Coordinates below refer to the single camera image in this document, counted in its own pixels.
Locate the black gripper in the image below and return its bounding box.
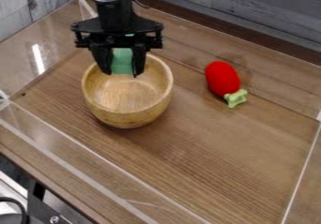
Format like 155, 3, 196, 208
69, 0, 163, 77

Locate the green rectangular block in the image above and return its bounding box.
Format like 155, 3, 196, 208
111, 48, 132, 75

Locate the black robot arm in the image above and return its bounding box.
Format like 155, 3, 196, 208
69, 0, 163, 77

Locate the brown wooden bowl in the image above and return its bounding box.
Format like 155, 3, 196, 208
81, 54, 172, 128

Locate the red toy strawberry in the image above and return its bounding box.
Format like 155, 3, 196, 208
204, 61, 248, 109

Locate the clear acrylic corner bracket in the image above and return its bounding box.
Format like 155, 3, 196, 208
77, 0, 97, 21

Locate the black cable bottom left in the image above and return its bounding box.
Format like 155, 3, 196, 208
0, 196, 30, 224

